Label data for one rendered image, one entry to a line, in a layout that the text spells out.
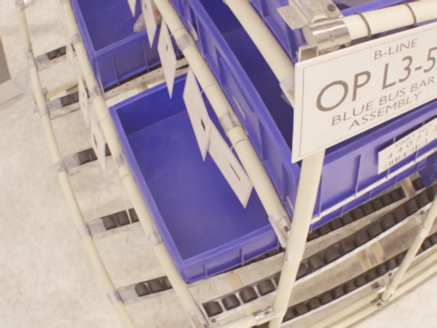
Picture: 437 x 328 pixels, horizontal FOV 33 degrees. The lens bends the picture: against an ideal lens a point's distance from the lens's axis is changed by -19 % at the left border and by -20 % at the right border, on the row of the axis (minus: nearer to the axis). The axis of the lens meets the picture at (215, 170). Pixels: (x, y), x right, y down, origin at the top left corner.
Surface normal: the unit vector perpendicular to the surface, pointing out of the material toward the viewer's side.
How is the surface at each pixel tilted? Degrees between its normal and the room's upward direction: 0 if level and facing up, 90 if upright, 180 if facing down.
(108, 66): 90
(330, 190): 90
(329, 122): 90
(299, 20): 0
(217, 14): 90
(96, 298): 0
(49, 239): 0
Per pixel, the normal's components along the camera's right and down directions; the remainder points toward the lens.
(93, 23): -0.06, -0.44
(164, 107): 0.40, 0.81
